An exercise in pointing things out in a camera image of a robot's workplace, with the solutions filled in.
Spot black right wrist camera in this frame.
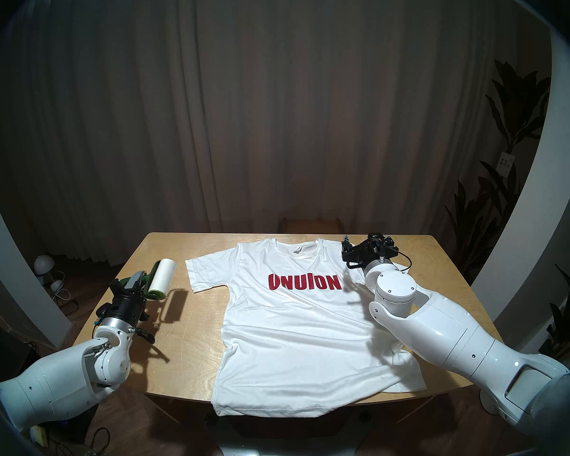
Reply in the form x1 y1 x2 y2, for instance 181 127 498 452
367 233 398 252

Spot tall dark leafy plant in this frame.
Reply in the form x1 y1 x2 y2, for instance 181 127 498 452
444 58 551 285

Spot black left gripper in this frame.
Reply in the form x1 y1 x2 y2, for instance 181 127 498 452
105 272 149 326

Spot brown wooden chair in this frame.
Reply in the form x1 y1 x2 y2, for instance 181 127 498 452
279 218 342 235

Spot green handled lint roller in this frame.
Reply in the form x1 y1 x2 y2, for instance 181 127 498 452
112 259 177 301

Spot white mushroom lamp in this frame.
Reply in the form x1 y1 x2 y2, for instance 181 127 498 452
33 255 55 285

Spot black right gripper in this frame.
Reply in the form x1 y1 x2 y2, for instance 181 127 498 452
341 236 399 270

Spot white t-shirt red print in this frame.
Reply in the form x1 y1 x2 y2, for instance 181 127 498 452
185 238 427 418

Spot white curved pillar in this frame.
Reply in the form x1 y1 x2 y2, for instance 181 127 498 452
0 161 72 350
470 28 570 337

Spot white floor cable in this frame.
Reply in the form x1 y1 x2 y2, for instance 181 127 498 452
52 270 72 304

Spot beige pleated curtain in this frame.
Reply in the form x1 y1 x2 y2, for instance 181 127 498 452
0 0 551 266

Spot black floor cable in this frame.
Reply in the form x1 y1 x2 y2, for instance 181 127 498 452
90 427 111 453

